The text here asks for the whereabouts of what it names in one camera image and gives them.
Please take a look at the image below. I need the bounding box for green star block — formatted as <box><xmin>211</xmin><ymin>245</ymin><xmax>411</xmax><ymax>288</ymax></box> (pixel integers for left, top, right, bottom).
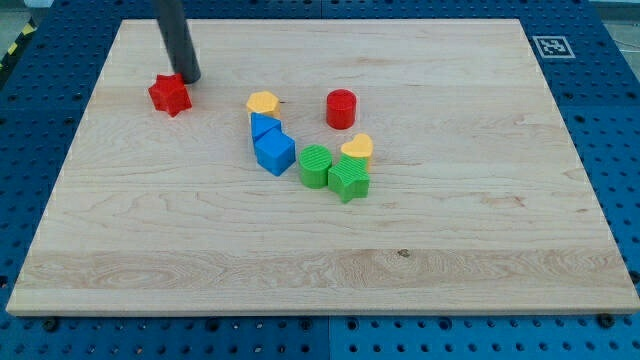
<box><xmin>328</xmin><ymin>155</ymin><xmax>370</xmax><ymax>203</ymax></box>

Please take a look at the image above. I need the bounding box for red star block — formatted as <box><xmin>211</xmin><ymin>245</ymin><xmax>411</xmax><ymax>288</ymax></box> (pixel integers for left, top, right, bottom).
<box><xmin>148</xmin><ymin>74</ymin><xmax>192</xmax><ymax>117</ymax></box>

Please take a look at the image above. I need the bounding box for green cylinder block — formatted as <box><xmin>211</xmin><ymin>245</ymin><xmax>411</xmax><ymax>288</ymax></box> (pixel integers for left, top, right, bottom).
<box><xmin>299</xmin><ymin>144</ymin><xmax>333</xmax><ymax>189</ymax></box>

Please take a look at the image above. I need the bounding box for blue cube block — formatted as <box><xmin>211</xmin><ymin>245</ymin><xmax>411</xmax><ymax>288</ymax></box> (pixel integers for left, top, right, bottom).
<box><xmin>254</xmin><ymin>129</ymin><xmax>296</xmax><ymax>176</ymax></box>

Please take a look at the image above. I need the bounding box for yellow heart block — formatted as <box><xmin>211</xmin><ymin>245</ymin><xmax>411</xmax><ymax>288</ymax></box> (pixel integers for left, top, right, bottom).
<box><xmin>340</xmin><ymin>133</ymin><xmax>374</xmax><ymax>169</ymax></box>

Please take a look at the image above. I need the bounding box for red cylinder block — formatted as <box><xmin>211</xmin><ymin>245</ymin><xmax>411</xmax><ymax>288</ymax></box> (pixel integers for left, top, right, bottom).
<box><xmin>326</xmin><ymin>89</ymin><xmax>357</xmax><ymax>130</ymax></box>

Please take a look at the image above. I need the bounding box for blue triangle block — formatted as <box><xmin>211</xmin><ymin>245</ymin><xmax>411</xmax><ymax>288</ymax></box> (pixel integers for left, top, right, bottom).
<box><xmin>250</xmin><ymin>112</ymin><xmax>282</xmax><ymax>145</ymax></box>

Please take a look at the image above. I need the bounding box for yellow hexagon block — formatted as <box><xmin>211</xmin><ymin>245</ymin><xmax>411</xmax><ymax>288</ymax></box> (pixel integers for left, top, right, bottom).
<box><xmin>246</xmin><ymin>91</ymin><xmax>281</xmax><ymax>119</ymax></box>

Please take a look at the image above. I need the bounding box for wooden board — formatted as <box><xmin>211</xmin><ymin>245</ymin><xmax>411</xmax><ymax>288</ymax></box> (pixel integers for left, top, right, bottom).
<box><xmin>7</xmin><ymin>19</ymin><xmax>639</xmax><ymax>316</ymax></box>

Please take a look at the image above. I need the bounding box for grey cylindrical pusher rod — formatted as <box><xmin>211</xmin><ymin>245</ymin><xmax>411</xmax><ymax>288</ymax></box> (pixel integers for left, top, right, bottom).
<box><xmin>151</xmin><ymin>0</ymin><xmax>201</xmax><ymax>84</ymax></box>

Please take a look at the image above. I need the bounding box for white fiducial marker tag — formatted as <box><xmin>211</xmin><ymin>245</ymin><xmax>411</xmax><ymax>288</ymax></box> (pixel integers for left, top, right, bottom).
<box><xmin>532</xmin><ymin>35</ymin><xmax>575</xmax><ymax>59</ymax></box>

